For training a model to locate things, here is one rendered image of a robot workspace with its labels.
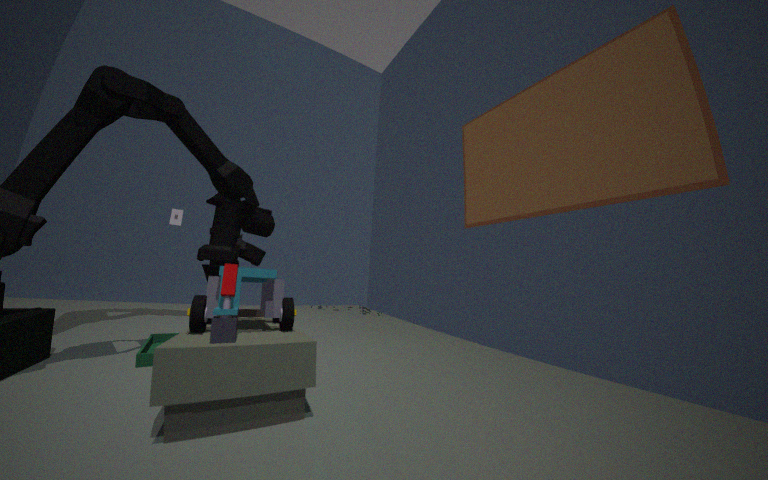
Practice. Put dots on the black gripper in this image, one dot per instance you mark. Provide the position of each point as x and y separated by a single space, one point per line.
223 239

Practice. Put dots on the red-headed pin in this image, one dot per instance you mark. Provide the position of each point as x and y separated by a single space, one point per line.
229 284

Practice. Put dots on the green tray floor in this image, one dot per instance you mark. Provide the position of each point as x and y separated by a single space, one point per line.
153 346

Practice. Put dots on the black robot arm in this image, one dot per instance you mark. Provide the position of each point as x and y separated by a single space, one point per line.
108 95

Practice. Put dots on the green tray walls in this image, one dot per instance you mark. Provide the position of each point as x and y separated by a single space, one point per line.
144 359

